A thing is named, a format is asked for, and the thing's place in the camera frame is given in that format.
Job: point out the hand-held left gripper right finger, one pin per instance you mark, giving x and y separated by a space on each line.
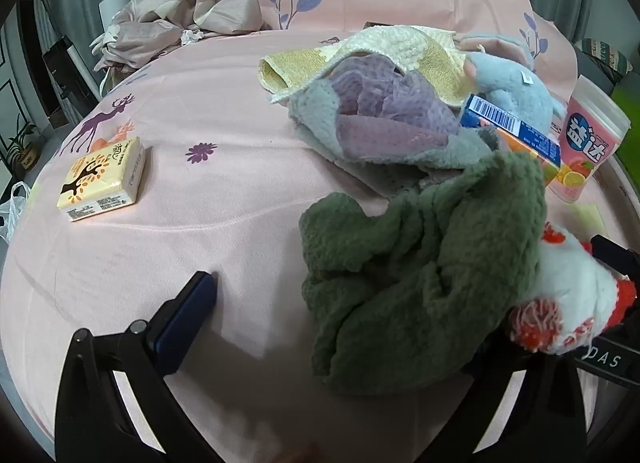
502 408

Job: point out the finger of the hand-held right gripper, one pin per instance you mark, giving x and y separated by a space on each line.
617 258

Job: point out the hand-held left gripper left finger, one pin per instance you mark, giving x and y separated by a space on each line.
185 323

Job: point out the white and red plush toy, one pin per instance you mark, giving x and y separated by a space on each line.
575 283

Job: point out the pink gum bottle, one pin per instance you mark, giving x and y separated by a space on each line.
585 143

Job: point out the green box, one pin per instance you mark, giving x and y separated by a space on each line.
627 108

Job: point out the yellow tissue pack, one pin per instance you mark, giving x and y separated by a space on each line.
100 183

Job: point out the green fleece towel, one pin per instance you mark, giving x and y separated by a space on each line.
400 268

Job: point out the light blue plush toy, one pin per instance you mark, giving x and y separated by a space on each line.
510 88

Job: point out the grey fleece towel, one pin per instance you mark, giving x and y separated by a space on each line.
312 108

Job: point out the purple towel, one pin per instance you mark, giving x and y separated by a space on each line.
385 140

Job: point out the purple mesh bath sponge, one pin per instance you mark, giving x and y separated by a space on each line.
390 93

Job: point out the yellow and cream towel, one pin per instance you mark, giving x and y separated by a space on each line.
400 45

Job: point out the yellow paper note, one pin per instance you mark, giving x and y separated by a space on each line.
587 217

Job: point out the blue and orange carton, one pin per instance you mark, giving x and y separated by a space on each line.
500 118

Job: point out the white plastic bag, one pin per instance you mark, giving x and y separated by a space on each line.
12 213

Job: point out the potted plant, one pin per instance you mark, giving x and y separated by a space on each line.
22 143

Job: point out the dark stand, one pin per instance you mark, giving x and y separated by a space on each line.
65 73

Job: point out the white hair scrunchie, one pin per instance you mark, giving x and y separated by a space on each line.
192 36

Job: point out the crumpled beige cloth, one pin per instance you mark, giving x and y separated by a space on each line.
200 3

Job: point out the white chair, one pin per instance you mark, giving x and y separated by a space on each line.
115 5

